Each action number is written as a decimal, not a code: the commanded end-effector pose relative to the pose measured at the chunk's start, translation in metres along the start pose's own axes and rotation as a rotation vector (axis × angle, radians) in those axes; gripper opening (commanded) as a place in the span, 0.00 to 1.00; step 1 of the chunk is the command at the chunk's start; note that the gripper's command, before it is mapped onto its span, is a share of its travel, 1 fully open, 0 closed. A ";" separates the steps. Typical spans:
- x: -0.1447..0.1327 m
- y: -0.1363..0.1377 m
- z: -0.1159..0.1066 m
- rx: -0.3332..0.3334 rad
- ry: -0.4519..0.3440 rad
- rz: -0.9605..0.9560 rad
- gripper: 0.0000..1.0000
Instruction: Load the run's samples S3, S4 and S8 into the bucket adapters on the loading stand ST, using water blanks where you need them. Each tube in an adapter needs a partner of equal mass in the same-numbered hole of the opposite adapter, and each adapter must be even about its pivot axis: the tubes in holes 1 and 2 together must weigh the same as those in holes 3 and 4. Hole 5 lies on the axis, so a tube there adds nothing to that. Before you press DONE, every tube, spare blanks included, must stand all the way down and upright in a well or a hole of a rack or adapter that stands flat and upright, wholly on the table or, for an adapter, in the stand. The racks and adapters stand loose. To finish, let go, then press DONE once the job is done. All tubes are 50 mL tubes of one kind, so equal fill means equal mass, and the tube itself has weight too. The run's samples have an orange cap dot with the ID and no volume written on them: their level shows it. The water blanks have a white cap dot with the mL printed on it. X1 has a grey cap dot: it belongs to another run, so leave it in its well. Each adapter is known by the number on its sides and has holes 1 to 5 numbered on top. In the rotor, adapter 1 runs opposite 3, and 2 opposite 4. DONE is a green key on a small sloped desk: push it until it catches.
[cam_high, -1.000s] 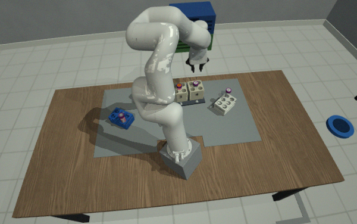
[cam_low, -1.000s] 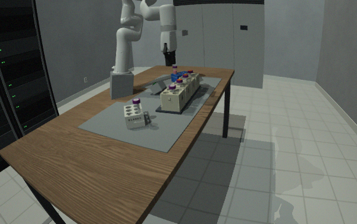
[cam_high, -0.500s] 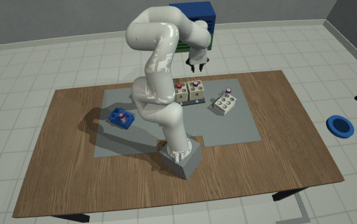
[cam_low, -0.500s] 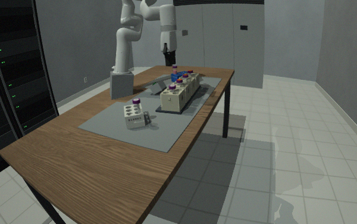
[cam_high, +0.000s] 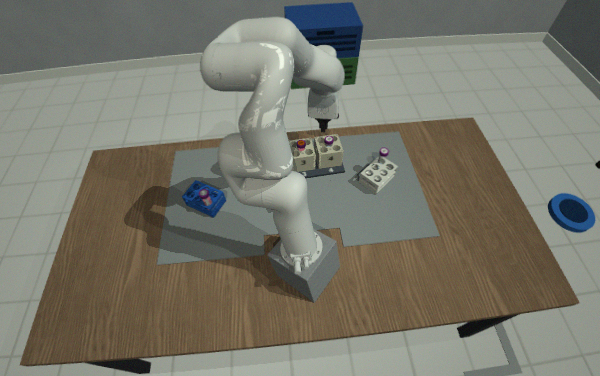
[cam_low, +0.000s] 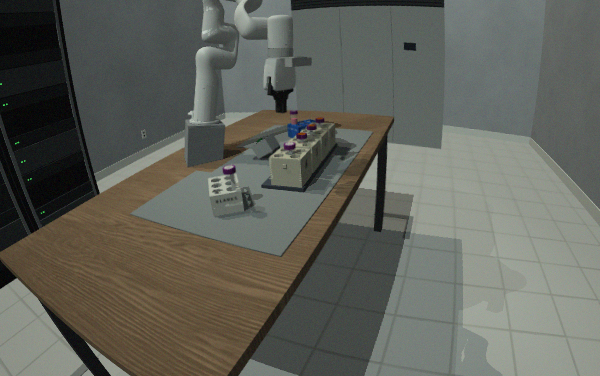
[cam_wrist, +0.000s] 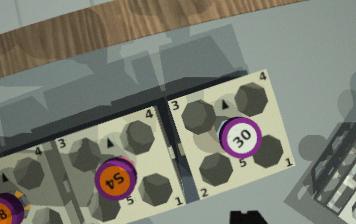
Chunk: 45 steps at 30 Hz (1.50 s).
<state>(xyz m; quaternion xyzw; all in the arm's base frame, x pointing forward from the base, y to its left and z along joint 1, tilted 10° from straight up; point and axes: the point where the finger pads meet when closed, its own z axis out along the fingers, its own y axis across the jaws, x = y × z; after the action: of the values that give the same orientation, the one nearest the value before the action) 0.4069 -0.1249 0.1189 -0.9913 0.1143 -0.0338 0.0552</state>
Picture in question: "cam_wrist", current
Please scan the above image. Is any grey bench mat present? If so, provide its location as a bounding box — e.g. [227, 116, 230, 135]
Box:
[0, 0, 356, 224]

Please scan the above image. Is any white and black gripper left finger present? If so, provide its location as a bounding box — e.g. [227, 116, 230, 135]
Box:
[230, 211, 251, 224]

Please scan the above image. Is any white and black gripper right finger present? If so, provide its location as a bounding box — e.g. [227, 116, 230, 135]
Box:
[245, 210, 268, 224]

